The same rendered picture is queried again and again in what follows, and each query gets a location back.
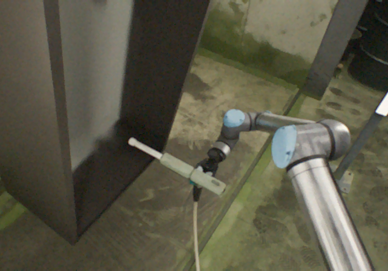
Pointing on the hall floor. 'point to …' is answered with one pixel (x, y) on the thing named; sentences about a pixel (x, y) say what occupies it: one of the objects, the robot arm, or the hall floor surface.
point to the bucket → (351, 44)
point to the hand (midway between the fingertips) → (197, 182)
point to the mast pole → (358, 144)
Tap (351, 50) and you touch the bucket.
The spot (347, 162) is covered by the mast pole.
